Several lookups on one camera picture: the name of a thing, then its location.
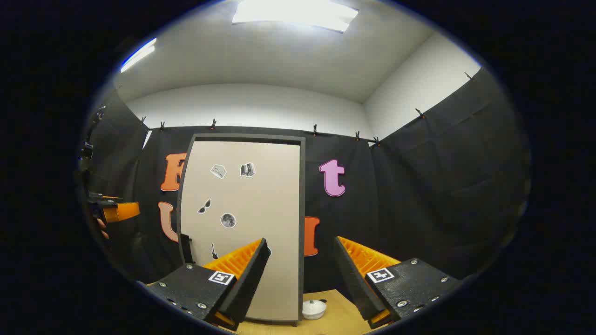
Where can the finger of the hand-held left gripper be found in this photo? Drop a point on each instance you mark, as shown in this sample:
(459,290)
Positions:
(121,211)
(104,199)

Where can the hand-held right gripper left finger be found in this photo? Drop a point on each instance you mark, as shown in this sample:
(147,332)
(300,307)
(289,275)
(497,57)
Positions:
(247,284)

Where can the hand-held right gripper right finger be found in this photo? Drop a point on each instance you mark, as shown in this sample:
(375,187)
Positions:
(354,284)

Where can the beige cabinet door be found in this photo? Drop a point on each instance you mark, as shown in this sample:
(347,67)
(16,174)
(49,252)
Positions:
(260,195)

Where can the small white round container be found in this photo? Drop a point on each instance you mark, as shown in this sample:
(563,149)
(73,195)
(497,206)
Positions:
(314,311)

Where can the narrow ceiling light panel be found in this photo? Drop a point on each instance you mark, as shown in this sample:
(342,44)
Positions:
(138,55)

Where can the black backdrop cloth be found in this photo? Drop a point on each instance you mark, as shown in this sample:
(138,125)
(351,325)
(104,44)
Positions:
(419,195)

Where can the row of black cloth clips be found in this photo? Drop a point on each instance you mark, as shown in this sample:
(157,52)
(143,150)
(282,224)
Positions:
(213,124)

